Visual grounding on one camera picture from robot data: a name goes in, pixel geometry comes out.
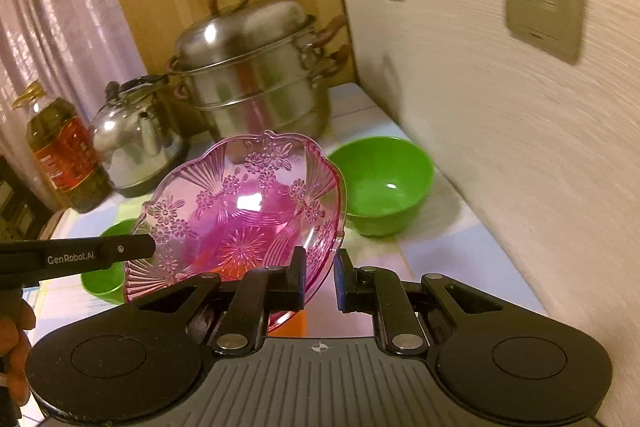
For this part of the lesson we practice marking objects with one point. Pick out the stainless steel steamer pot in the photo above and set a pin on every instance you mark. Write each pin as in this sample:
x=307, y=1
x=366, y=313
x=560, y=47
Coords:
x=250, y=72

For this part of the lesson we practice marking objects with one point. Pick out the dark brown object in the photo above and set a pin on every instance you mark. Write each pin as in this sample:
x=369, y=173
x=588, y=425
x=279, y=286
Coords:
x=65, y=147

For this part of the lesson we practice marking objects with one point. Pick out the pink glass dish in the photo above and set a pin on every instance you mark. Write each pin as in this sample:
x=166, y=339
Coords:
x=240, y=207

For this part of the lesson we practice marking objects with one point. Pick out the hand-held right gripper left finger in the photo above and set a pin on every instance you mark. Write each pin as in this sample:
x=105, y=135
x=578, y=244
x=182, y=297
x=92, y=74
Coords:
x=299, y=278

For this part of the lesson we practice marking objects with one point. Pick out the person's left hand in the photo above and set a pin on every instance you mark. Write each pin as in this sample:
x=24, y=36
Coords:
x=17, y=347

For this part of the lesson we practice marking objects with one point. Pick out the plaid tablecloth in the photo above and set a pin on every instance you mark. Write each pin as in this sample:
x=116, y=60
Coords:
x=450, y=252

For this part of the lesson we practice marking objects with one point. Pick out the green plastic bowl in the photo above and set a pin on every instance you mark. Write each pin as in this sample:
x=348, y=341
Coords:
x=380, y=187
x=102, y=288

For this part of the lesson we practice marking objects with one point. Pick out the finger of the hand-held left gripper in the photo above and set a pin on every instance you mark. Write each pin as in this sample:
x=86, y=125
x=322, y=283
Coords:
x=135, y=248

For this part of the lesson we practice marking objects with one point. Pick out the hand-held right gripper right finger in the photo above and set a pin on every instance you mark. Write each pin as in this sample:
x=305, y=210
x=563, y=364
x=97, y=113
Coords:
x=344, y=280

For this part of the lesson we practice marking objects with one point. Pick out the black appliance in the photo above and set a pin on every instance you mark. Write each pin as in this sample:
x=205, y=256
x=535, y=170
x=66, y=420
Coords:
x=17, y=202

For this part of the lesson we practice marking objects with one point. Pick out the pink sheer curtain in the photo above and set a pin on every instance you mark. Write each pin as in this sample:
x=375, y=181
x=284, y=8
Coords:
x=60, y=7

